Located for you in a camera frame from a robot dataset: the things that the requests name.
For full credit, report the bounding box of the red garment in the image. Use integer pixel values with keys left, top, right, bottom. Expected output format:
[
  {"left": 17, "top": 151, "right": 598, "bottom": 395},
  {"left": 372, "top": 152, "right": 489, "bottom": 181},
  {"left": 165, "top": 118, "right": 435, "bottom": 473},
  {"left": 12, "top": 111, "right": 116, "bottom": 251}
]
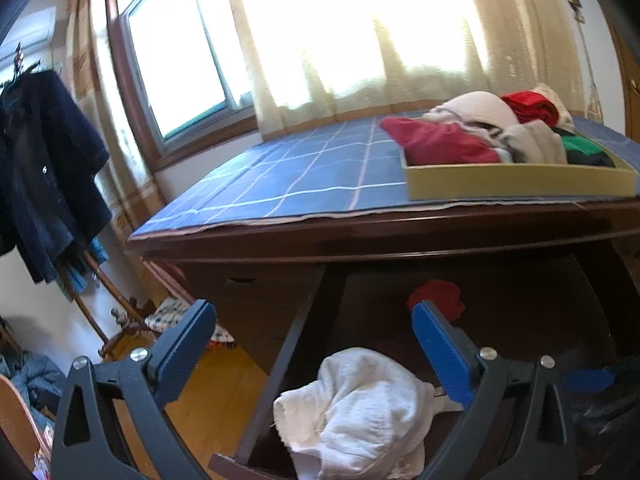
[{"left": 407, "top": 280, "right": 465, "bottom": 322}]

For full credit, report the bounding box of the white dotted underwear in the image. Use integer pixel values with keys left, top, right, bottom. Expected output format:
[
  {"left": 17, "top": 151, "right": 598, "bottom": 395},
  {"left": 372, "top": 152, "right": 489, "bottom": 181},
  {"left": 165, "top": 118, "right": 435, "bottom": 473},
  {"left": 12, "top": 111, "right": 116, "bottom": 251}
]
[{"left": 272, "top": 348, "right": 444, "bottom": 479}]

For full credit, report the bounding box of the green black underwear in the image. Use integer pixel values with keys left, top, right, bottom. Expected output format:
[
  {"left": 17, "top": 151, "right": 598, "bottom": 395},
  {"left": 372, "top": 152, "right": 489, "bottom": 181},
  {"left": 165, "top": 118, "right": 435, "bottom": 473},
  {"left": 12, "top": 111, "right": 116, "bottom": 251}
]
[{"left": 552, "top": 127, "right": 615, "bottom": 168}]

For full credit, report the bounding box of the grey underwear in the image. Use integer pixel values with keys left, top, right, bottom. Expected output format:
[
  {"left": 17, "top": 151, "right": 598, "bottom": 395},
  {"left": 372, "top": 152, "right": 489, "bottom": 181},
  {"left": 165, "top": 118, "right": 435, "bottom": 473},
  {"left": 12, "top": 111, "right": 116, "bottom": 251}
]
[{"left": 497, "top": 119, "right": 567, "bottom": 165}]

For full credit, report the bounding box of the small red underwear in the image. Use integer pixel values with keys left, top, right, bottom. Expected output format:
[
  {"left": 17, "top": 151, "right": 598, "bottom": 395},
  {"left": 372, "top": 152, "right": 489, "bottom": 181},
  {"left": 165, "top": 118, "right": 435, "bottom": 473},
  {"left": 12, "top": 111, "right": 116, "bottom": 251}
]
[{"left": 500, "top": 90, "right": 560, "bottom": 127}]

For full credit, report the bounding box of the cream bra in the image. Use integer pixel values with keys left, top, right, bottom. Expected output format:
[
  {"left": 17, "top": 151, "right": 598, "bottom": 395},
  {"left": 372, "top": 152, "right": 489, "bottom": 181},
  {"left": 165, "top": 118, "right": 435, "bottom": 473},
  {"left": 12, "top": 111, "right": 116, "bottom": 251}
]
[{"left": 421, "top": 91, "right": 518, "bottom": 130}]

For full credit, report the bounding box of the open dark wooden drawer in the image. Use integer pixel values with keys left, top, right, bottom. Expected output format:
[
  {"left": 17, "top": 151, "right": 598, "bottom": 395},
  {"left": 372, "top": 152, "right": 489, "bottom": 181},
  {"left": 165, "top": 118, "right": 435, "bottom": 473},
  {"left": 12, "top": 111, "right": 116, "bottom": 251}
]
[{"left": 209, "top": 249, "right": 639, "bottom": 479}]

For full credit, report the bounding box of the orange woven chair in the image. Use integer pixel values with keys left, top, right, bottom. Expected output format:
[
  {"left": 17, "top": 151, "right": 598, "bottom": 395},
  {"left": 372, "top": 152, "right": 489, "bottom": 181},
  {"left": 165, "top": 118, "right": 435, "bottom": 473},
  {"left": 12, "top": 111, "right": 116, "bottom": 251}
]
[{"left": 0, "top": 376, "right": 51, "bottom": 472}]

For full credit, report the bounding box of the grey clothes pile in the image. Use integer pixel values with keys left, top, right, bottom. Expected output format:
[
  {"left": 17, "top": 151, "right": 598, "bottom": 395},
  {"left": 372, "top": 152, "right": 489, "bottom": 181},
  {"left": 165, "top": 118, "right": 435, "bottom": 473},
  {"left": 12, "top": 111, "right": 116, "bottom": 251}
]
[{"left": 1, "top": 351, "right": 66, "bottom": 415}]

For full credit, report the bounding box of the wooden coat rack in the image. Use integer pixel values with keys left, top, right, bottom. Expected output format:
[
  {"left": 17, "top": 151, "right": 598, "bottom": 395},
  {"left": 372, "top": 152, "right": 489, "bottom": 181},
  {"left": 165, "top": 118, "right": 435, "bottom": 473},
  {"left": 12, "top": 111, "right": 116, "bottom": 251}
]
[{"left": 0, "top": 41, "right": 162, "bottom": 361}]

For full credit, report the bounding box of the checked cloth on floor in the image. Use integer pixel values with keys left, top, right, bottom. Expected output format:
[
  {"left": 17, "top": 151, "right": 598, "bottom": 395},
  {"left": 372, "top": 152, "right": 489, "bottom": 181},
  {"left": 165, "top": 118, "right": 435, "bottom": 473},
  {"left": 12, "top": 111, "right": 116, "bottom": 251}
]
[{"left": 144, "top": 296, "right": 237, "bottom": 348}]

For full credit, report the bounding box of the dark wooden dresser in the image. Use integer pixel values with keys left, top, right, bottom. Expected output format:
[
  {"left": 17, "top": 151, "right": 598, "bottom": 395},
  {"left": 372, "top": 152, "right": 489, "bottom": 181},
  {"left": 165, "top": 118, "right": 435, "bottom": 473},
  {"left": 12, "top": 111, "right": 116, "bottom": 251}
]
[{"left": 128, "top": 200, "right": 639, "bottom": 373}]

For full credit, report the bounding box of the dark blue hanging coat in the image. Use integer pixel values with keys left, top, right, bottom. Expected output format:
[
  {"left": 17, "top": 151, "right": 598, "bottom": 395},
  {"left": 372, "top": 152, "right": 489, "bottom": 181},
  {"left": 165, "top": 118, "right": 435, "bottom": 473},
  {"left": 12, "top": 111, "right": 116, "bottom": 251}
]
[{"left": 1, "top": 70, "right": 112, "bottom": 283}]

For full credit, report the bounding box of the yellow foam tray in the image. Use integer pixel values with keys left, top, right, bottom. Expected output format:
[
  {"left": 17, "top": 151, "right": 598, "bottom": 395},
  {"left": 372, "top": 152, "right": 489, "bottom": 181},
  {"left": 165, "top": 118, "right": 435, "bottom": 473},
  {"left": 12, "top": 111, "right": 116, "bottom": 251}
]
[{"left": 400, "top": 133, "right": 639, "bottom": 200}]

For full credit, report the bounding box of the blue checked table cloth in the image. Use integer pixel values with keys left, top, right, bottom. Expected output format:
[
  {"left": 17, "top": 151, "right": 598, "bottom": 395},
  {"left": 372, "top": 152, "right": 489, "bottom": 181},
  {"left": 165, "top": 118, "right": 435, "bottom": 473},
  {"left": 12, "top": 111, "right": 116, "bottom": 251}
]
[{"left": 129, "top": 117, "right": 614, "bottom": 243}]

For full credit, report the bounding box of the curtain tieback tassel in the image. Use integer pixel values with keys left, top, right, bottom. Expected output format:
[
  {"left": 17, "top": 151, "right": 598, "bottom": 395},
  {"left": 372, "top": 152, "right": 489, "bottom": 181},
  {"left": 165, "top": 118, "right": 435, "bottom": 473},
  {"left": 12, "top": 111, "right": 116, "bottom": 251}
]
[{"left": 566, "top": 0, "right": 606, "bottom": 123}]

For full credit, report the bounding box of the left side curtain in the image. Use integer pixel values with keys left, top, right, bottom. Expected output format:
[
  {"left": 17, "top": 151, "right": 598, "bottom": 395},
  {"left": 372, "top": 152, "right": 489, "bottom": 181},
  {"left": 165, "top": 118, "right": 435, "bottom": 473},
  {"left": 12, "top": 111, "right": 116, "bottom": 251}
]
[{"left": 65, "top": 0, "right": 166, "bottom": 245}]

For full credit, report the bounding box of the wooden wardrobe door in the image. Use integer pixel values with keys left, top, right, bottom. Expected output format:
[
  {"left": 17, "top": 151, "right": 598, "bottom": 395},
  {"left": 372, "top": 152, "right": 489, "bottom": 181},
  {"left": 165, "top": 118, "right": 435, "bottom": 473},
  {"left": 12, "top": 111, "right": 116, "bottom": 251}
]
[{"left": 606, "top": 18, "right": 640, "bottom": 142}]

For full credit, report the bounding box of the brown framed window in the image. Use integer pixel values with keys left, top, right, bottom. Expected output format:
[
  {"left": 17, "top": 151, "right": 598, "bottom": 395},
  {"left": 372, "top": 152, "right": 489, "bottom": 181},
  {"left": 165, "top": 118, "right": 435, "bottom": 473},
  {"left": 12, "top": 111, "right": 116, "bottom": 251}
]
[{"left": 105, "top": 0, "right": 257, "bottom": 170}]

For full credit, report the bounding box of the white air conditioner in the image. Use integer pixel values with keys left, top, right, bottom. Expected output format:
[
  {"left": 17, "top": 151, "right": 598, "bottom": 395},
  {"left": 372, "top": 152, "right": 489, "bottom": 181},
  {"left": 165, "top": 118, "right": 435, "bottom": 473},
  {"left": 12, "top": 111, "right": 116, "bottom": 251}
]
[{"left": 1, "top": 6, "right": 56, "bottom": 62}]

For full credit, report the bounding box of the cream patterned curtain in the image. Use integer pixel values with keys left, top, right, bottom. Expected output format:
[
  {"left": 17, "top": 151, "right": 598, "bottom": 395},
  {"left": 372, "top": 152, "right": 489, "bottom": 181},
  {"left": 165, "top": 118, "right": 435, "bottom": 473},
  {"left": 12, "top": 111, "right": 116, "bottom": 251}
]
[{"left": 229, "top": 0, "right": 584, "bottom": 139}]

